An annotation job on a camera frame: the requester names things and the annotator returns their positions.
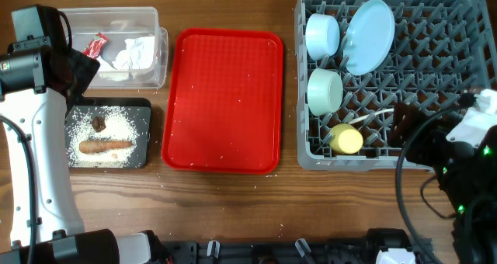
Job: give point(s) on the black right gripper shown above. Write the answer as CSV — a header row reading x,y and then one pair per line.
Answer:
x,y
432,134

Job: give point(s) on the white plastic spoon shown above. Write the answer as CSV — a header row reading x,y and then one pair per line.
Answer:
x,y
362,118

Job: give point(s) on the yellow plastic cup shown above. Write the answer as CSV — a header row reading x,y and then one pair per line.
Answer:
x,y
346,139

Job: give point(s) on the mint green bowl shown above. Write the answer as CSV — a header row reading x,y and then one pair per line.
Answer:
x,y
325,92

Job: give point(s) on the light blue plate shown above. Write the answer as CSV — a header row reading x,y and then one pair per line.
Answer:
x,y
369,37

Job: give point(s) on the light blue bowl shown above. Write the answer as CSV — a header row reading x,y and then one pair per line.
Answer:
x,y
322,36

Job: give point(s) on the white tissue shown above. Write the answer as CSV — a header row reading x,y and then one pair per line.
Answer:
x,y
138,54

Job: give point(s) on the pile of white rice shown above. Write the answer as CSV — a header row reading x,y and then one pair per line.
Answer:
x,y
118,128

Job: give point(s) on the brown food scrap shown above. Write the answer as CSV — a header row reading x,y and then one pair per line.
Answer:
x,y
98,124

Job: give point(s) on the red snack wrapper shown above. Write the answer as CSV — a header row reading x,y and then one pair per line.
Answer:
x,y
95,46

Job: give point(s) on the orange carrot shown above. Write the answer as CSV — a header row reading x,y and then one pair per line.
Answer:
x,y
93,147

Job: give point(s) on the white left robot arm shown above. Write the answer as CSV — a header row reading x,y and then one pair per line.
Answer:
x,y
42,77

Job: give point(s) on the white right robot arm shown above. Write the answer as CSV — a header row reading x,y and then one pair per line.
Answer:
x,y
470,186

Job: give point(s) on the grey plastic dishwasher rack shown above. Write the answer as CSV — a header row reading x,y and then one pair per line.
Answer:
x,y
440,48

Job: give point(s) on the clear plastic waste bin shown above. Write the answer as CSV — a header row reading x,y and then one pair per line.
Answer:
x,y
118,24

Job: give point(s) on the black waste tray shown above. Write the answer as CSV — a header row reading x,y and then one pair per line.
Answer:
x,y
139,110

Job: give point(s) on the red plastic tray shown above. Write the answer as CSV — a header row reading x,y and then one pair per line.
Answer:
x,y
225,102

